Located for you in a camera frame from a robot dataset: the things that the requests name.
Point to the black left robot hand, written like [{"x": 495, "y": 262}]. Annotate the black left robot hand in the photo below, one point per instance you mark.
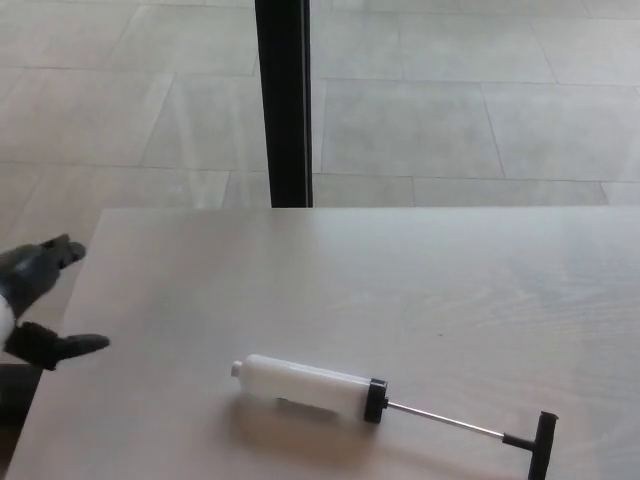
[{"x": 30, "y": 275}]

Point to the black vertical frame post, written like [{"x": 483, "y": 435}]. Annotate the black vertical frame post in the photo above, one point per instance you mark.
[{"x": 287, "y": 100}]

